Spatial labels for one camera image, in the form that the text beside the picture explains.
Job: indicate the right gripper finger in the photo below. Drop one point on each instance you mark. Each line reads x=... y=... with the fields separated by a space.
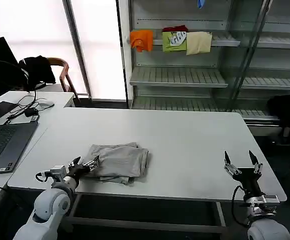
x=256 y=165
x=228 y=165

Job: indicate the pale computer mouse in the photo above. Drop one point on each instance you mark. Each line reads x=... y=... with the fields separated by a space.
x=47 y=104

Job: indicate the dark window mullion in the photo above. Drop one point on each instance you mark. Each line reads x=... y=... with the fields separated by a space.
x=78 y=50

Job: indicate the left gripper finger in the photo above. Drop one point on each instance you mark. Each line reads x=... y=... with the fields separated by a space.
x=92 y=165
x=74 y=161

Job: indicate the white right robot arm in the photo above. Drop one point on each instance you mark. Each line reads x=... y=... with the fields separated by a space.
x=267 y=227

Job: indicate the black jacket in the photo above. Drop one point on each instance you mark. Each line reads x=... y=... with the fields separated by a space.
x=39 y=69

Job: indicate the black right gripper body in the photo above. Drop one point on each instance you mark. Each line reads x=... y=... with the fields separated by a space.
x=248 y=178

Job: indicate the grey laptop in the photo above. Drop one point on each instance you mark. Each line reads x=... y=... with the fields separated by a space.
x=4 y=142

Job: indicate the grey printed t-shirt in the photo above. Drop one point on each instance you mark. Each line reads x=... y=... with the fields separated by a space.
x=122 y=162

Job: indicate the pale notepad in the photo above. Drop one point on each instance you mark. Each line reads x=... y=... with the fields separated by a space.
x=22 y=119

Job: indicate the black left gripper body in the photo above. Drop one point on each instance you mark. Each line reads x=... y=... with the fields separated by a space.
x=77 y=171

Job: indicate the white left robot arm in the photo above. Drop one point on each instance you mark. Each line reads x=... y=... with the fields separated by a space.
x=49 y=202

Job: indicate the black power adapter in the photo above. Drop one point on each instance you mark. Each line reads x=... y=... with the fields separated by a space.
x=31 y=112

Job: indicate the brown wooden chair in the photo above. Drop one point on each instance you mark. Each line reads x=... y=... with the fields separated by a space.
x=65 y=75

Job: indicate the grey metal shelf rack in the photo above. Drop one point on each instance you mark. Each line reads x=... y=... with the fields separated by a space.
x=177 y=78

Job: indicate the grey metal table frame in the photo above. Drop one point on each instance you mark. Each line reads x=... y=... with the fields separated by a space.
x=134 y=223

